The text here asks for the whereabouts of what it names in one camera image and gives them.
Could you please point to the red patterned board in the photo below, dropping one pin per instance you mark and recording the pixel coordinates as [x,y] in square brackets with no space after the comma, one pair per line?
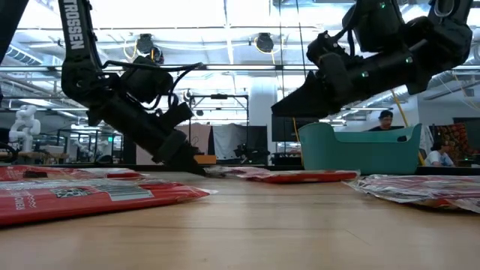
[455,135]

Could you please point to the person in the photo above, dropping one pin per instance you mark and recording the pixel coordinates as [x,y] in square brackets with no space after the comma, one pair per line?
[385,120]
[437,157]

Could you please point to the wooden background table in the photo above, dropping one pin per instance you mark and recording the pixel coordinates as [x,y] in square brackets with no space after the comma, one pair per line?
[37,154]

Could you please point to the orange box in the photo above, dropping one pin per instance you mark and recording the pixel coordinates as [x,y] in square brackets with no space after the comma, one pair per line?
[205,159]

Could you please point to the teal plastic basket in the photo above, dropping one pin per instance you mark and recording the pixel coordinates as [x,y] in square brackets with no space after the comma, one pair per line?
[356,157]

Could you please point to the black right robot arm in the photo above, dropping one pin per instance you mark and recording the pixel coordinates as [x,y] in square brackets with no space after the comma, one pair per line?
[446,41]

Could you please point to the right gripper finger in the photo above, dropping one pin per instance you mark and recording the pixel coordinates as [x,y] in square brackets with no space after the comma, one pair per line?
[303,101]

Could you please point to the white hanging cloth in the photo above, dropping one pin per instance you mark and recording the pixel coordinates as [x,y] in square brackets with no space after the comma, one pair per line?
[228,140]

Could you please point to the small white robot arm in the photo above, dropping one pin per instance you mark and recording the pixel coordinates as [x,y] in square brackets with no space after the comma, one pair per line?
[84,148]

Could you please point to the black background equipment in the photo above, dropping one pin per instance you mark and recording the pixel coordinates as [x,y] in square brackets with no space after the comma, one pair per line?
[251,155]

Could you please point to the white building column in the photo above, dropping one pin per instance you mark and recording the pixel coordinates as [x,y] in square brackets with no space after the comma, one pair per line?
[262,93]

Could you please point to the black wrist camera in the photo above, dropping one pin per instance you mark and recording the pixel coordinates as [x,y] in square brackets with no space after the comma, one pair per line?
[378,26]
[146,80]

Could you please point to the black metal frame rig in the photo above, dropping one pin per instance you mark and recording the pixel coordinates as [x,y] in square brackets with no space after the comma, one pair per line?
[219,96]

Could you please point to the silver ventilation duct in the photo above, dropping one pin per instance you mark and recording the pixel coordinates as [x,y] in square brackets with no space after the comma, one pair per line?
[32,56]
[452,81]

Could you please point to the white robot figure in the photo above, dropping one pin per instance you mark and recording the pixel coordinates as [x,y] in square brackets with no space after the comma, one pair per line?
[26,127]

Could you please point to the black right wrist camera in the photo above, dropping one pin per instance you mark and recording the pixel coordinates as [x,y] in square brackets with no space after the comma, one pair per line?
[378,26]

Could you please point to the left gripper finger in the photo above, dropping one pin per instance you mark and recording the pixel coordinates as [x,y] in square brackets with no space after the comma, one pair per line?
[180,153]

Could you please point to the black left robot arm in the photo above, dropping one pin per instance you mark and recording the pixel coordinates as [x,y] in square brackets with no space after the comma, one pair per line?
[77,33]

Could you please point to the black partition panel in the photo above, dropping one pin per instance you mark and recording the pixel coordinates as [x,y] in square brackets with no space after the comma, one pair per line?
[129,155]

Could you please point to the red Orville popcorn bag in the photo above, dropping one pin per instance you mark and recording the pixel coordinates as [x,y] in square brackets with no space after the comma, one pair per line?
[15,173]
[232,172]
[123,174]
[75,204]
[465,206]
[318,177]
[393,185]

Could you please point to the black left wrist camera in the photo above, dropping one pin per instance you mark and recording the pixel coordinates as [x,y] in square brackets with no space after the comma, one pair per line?
[146,80]

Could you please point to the black monitor screen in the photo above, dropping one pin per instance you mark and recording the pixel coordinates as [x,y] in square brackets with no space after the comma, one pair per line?
[283,129]

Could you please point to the dark tall cabinet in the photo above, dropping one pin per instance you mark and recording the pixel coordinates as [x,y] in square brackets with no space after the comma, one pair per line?
[475,129]

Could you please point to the beige partition board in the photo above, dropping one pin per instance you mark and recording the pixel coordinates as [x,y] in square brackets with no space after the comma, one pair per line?
[200,137]

